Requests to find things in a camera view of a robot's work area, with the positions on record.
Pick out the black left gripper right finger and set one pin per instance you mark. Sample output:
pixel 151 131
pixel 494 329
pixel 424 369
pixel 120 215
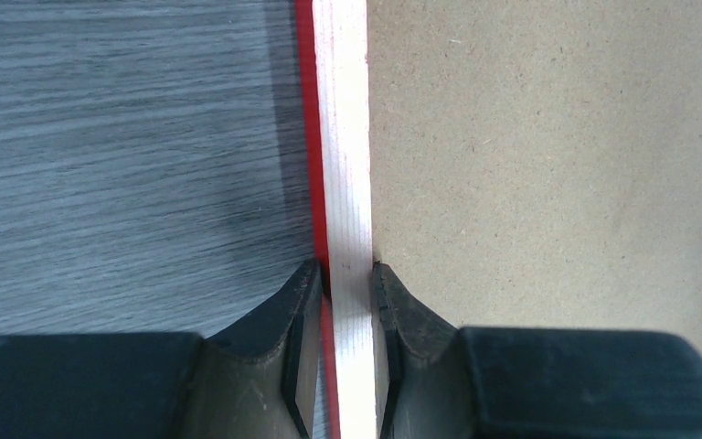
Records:
pixel 440 381

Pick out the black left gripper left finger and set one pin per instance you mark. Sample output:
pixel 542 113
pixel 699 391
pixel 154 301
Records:
pixel 255 378

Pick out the red picture frame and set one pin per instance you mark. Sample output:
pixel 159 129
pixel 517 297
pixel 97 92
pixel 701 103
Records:
pixel 515 163

